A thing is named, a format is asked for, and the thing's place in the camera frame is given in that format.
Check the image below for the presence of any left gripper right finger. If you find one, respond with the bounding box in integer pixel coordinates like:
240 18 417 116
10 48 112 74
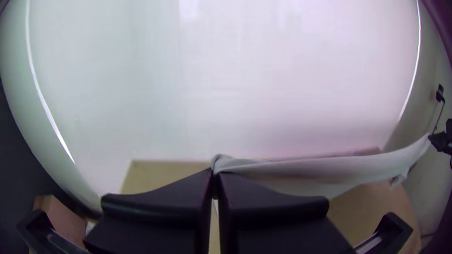
215 173 355 254

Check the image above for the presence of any black cable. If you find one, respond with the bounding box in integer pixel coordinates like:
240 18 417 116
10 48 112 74
431 84 445 135

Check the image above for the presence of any grey t-shirt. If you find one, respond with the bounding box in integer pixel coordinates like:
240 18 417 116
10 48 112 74
210 134 432 200

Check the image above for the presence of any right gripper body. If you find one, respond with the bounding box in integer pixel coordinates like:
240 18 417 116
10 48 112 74
428 119 452 156

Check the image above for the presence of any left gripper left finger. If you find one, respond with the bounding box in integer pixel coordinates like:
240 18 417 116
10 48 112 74
83 168 215 254

